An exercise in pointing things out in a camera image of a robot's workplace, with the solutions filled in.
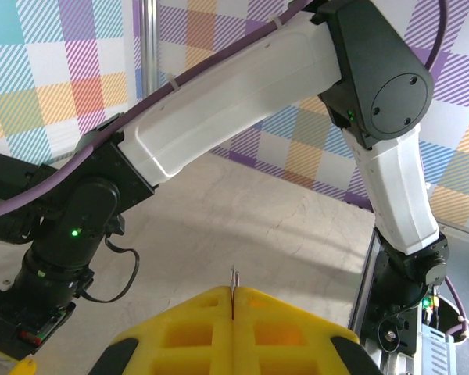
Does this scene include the aluminium frame rail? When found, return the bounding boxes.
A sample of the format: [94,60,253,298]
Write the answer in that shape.
[346,229,386,375]

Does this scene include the grey control box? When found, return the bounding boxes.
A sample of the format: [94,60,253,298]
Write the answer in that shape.
[417,323,459,375]

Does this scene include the chrome metal pole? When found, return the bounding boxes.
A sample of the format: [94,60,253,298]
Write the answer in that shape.
[139,0,160,99]

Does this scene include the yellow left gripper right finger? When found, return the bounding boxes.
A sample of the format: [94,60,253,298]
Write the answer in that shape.
[233,285,384,375]

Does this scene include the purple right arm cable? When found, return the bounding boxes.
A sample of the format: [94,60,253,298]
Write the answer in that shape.
[0,0,451,224]

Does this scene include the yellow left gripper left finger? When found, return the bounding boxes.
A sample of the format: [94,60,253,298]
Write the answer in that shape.
[88,285,235,375]

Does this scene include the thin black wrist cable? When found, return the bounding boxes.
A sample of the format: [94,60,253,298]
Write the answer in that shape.
[76,234,141,304]

